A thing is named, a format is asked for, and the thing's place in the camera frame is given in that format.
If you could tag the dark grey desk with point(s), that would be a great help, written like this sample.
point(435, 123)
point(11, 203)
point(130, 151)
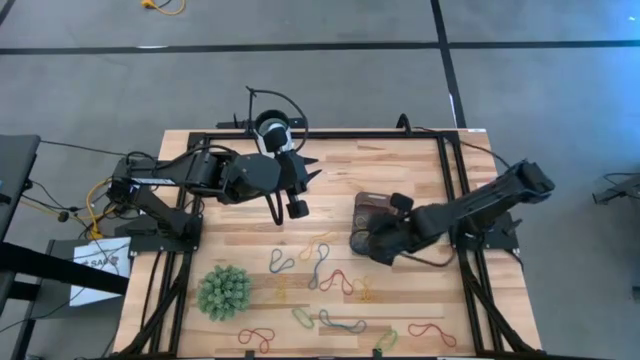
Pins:
point(17, 170)

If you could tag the black desk beam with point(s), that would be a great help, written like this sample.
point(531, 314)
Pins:
point(50, 267)

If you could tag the red rubber band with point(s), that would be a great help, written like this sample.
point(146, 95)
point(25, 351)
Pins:
point(240, 337)
point(350, 287)
point(450, 341)

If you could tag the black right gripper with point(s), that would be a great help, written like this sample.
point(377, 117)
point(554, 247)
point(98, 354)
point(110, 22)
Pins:
point(395, 235)

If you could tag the grey-brown plastic bin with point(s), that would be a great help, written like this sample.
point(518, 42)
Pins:
point(362, 205)

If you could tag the green rubber band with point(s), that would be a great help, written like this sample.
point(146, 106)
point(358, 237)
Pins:
point(303, 318)
point(386, 341)

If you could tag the small black frame clamp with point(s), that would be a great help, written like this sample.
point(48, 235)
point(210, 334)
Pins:
point(249, 354)

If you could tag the green artificial potted plant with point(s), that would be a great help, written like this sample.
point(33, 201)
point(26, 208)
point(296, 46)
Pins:
point(224, 294)

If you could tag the blue rubber band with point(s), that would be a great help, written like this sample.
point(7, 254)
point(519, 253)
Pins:
point(271, 262)

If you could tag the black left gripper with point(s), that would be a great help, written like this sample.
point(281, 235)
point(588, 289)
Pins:
point(292, 175)

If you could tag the black mounting bracket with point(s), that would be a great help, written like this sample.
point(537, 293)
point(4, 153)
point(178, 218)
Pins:
point(230, 124)

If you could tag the black table-level camera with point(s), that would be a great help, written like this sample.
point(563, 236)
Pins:
point(377, 353)

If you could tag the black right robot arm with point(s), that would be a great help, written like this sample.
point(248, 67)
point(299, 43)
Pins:
point(480, 200)

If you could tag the white cup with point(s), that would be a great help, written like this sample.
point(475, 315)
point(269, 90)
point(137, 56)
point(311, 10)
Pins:
point(272, 120)

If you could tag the white printed paper sheet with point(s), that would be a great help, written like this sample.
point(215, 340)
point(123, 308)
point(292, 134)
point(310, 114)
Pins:
point(105, 252)

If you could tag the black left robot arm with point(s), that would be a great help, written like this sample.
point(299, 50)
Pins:
point(210, 172)

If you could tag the black floor stand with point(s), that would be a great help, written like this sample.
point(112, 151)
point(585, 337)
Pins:
point(620, 191)

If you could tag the yellow rubber band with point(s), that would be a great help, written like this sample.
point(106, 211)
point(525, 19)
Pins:
point(281, 292)
point(303, 255)
point(367, 295)

